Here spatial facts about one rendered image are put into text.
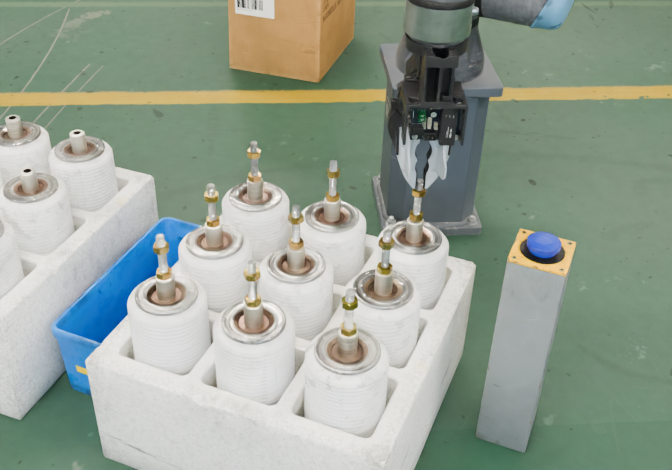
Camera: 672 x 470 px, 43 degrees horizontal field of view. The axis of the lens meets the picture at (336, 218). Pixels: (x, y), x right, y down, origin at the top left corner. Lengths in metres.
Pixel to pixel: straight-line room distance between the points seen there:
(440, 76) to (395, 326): 0.30
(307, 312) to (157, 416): 0.22
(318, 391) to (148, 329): 0.22
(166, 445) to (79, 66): 1.32
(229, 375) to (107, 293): 0.37
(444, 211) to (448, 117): 0.60
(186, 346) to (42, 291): 0.27
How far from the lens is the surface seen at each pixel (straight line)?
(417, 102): 0.98
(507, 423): 1.20
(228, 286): 1.12
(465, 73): 1.44
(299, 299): 1.06
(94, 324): 1.32
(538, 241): 1.03
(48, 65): 2.27
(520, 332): 1.08
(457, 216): 1.58
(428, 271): 1.12
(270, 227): 1.19
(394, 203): 1.56
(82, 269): 1.30
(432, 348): 1.09
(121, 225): 1.36
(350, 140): 1.86
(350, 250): 1.16
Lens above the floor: 0.92
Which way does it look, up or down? 35 degrees down
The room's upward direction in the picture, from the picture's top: 2 degrees clockwise
